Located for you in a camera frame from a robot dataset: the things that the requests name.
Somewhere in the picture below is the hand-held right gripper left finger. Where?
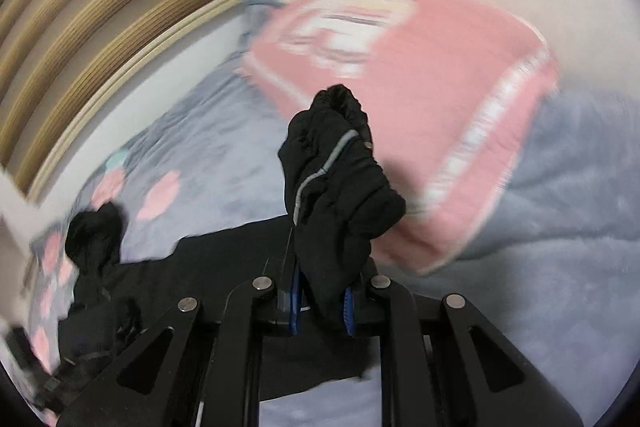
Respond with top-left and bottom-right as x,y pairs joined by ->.
57,252 -> 302,427

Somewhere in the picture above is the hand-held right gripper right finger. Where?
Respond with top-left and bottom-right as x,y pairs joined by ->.
344,257 -> 586,427

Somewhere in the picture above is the black garment with grey stripe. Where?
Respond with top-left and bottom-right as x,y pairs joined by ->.
59,83 -> 407,400

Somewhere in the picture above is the grey blanket with pink prints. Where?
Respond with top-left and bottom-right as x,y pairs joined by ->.
20,0 -> 637,427

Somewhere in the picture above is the pink pillow with white print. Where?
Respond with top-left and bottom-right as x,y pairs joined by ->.
240,0 -> 561,278

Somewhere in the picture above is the wooden slat headboard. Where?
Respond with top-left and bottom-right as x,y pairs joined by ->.
0,0 -> 251,202

